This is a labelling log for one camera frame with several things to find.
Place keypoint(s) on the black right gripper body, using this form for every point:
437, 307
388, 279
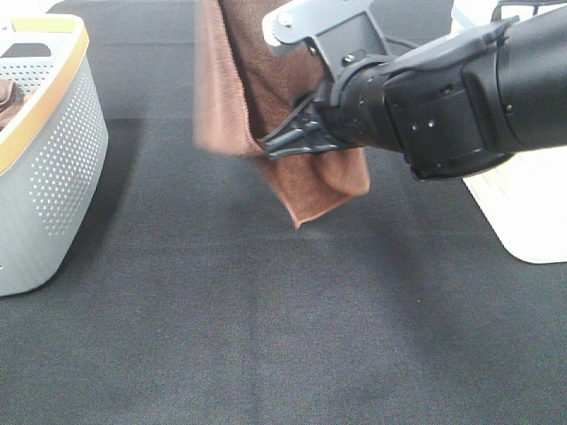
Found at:
315, 126

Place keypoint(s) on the brown towel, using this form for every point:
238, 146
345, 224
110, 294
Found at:
12, 99
242, 93

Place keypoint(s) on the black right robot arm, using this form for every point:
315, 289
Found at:
456, 106

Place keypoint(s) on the brown towel in basket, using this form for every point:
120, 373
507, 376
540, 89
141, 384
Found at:
12, 99

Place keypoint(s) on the white storage box grey rim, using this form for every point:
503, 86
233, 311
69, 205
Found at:
522, 212

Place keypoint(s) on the black table cloth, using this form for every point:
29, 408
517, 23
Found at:
188, 297

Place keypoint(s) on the grey perforated laundry basket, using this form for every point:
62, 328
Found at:
52, 149

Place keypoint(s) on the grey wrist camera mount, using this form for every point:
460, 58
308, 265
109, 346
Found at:
341, 32

